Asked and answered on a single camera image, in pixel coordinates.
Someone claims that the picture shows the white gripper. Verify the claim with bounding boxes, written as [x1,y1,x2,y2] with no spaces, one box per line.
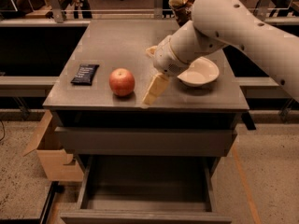
[142,35,189,105]

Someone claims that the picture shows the red apple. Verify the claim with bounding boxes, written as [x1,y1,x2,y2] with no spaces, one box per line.
[109,68,135,97]

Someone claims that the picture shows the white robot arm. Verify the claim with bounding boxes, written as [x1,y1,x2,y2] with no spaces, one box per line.
[143,0,299,105]

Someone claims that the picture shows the grey drawer cabinet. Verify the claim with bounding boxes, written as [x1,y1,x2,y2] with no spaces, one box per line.
[42,18,250,185]

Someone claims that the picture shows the closed top drawer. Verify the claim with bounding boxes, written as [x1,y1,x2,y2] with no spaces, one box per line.
[55,127,236,157]

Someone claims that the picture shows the open middle drawer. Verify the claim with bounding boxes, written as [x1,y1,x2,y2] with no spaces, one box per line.
[60,156,232,224]

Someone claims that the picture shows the white bowl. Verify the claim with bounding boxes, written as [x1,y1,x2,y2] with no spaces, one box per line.
[178,57,220,87]

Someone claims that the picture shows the dark blue snack bar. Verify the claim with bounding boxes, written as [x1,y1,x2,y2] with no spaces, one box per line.
[71,64,99,86]

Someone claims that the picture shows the brown chip bag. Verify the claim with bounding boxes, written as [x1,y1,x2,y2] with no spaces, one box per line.
[168,0,194,26]

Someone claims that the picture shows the metal railing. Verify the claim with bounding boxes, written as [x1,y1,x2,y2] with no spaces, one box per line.
[0,0,298,25]

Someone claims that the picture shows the cardboard box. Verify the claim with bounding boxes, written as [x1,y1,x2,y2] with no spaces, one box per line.
[23,111,84,182]

